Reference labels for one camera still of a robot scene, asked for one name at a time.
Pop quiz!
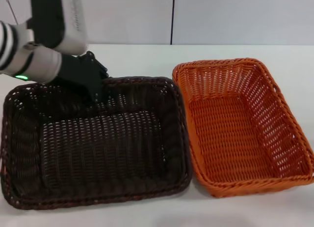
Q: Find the dark brown wicker basket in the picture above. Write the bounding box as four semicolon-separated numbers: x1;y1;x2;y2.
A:
0;76;193;211

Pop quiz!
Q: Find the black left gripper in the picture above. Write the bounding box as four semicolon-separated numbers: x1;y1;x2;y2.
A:
50;51;110;106

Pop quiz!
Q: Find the orange wicker basket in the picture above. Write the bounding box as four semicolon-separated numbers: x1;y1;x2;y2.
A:
171;57;314;199

